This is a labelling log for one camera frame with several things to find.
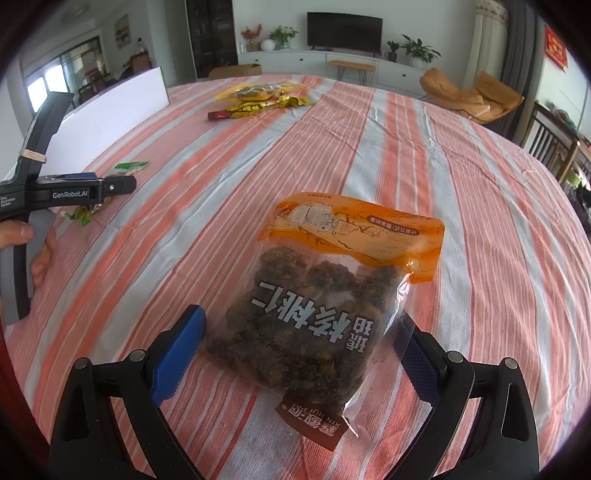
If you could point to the long yellow snack packet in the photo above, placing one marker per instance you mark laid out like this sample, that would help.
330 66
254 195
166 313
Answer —
240 110

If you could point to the yellow snack bag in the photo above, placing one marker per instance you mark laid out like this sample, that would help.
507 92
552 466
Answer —
256 92

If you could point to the grey curtain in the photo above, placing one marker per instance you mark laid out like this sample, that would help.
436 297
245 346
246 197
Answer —
524 60

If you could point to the gold snack packet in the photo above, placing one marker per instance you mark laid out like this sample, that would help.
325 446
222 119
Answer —
291 101

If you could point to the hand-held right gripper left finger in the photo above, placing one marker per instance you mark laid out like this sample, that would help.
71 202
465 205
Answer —
178 355

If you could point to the black television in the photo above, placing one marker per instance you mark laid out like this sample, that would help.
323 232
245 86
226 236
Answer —
344 30

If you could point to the round white vase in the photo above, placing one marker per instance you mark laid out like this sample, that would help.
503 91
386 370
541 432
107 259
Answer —
268 45

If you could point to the dark wooden chair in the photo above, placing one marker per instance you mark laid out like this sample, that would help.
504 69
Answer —
549 138

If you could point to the green potted plant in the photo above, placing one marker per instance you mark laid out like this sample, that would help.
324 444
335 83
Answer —
282 37

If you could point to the orange bag of candied walnuts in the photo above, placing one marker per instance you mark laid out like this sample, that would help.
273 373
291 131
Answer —
323 295

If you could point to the person's left hand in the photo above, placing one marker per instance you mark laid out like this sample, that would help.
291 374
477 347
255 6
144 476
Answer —
44 258

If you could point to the red flower plant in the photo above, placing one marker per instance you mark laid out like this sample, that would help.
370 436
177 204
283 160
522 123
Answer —
251 37

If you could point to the white board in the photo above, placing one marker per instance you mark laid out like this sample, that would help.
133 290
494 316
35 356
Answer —
106 115

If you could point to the small potted plant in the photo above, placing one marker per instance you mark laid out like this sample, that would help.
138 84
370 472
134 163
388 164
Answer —
392 50

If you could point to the dark display cabinet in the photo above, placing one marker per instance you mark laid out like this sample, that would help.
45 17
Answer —
212 37

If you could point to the framed wall painting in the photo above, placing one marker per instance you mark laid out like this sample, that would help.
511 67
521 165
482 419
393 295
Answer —
121 31

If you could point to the orange lounge chair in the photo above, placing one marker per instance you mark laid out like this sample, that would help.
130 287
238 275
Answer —
466 97

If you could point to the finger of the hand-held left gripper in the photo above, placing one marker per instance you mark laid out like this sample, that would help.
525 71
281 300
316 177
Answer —
117 187
81 176

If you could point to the wooden stool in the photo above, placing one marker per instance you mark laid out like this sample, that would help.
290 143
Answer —
351 64

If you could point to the red wall hanging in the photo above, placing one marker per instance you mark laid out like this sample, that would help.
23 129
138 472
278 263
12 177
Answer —
556 46

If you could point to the small green candy wrapper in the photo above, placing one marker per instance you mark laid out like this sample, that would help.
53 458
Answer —
83 215

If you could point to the white television cabinet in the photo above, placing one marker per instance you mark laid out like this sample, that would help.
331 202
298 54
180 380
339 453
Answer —
295 60

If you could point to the large leafy potted plant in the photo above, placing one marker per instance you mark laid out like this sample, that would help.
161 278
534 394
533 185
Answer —
420 50

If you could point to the white curtain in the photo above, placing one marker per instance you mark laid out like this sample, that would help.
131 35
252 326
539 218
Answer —
485 41

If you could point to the cardboard box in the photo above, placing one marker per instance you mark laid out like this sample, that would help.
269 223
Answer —
235 71

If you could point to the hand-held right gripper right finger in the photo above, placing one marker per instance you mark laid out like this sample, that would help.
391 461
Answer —
422 364

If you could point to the green snack packet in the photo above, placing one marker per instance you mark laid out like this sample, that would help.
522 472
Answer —
131 167

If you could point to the orange striped tablecloth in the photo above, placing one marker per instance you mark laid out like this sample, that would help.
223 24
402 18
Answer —
461 230

